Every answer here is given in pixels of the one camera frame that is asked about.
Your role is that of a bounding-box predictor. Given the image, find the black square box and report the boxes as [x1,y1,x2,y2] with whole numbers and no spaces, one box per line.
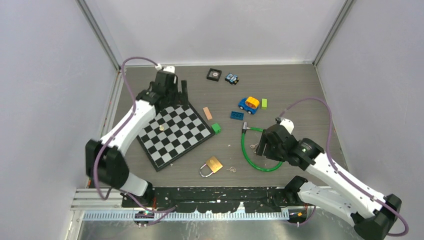
[206,68,222,82]

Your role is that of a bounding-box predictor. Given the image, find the brass padlock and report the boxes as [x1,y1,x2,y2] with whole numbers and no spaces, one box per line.
[199,156,223,178]

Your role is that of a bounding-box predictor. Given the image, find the silver lock keys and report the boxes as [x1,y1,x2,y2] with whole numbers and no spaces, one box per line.
[249,144,258,151]

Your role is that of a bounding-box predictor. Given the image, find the small wooden block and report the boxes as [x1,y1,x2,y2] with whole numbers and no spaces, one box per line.
[203,107,213,121]

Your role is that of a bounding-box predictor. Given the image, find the blue owl toy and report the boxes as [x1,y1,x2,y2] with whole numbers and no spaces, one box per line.
[224,73,240,85]

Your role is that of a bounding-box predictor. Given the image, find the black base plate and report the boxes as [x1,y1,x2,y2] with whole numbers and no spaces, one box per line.
[120,186,319,215]

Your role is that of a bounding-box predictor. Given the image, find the green cable lock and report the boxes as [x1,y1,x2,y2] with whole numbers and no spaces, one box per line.
[240,121,284,173]

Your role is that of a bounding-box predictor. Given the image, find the blue yellow toy car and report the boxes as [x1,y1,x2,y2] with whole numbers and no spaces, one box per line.
[238,96,260,115]

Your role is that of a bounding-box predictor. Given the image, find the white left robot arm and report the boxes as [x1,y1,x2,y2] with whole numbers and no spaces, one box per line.
[85,66,188,207]

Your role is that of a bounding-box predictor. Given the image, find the aluminium frame rail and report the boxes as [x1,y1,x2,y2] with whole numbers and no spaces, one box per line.
[66,66,120,200]

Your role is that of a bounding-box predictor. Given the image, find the green toy brick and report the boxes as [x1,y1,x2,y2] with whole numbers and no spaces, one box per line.
[211,123,222,135]

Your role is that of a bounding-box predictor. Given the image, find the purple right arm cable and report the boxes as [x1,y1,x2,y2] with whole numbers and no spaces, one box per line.
[278,96,410,237]

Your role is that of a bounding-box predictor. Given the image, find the lime green block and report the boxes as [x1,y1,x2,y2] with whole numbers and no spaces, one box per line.
[261,98,268,110]

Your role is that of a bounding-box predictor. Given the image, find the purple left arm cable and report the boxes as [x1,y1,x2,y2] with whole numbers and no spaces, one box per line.
[92,56,163,201]

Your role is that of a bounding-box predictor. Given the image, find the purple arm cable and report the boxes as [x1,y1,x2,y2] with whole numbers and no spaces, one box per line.
[92,56,163,201]
[278,96,410,237]

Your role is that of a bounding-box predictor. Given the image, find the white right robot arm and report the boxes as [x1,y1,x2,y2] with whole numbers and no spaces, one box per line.
[256,124,402,240]

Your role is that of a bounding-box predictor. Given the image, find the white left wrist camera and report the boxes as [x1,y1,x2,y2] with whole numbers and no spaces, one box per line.
[155,64,176,74]

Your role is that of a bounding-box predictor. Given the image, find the black white chessboard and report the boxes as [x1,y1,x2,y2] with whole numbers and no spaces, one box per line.
[136,103,215,172]

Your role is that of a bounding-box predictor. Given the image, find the blue toy brick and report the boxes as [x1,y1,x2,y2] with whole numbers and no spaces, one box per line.
[230,111,244,121]

